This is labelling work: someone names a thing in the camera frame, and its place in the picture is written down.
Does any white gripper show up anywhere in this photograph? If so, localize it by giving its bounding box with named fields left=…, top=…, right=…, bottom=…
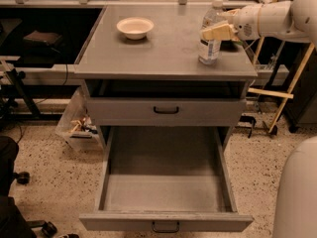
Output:
left=200, top=5, right=262, bottom=41

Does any clear plastic water bottle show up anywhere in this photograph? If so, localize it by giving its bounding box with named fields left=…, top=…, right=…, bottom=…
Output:
left=198, top=0, right=224, bottom=65

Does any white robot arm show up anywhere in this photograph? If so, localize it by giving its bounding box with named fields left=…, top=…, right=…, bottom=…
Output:
left=200, top=0, right=317, bottom=238

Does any grey drawer cabinet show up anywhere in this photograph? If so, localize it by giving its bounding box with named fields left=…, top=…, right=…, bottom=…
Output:
left=75, top=4, right=257, bottom=144

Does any closed grey upper drawer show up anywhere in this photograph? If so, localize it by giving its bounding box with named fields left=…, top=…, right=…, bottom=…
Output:
left=86, top=98, right=246, bottom=126

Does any open grey lower drawer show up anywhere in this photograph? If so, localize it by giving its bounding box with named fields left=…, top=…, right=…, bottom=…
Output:
left=80, top=127, right=253, bottom=233

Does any green snack bag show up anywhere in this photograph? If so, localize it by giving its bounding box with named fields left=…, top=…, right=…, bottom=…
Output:
left=230, top=35, right=243, bottom=46

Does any white paper bowl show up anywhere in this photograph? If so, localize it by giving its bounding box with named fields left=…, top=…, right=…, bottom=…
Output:
left=117, top=17, right=155, bottom=40

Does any clear plastic storage bin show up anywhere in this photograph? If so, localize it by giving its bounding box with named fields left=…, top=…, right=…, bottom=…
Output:
left=55, top=87, right=102, bottom=152

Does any dark box on shelf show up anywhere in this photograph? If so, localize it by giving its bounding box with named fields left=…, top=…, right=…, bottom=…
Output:
left=23, top=31, right=62, bottom=47

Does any black metal table leg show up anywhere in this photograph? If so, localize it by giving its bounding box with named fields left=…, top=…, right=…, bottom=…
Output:
left=0, top=56, right=41, bottom=118

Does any black office chair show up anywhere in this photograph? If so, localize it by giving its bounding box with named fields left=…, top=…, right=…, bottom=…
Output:
left=0, top=135, right=57, bottom=238

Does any wooden easel frame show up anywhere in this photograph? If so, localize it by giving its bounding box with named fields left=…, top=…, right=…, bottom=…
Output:
left=247, top=0, right=315, bottom=135

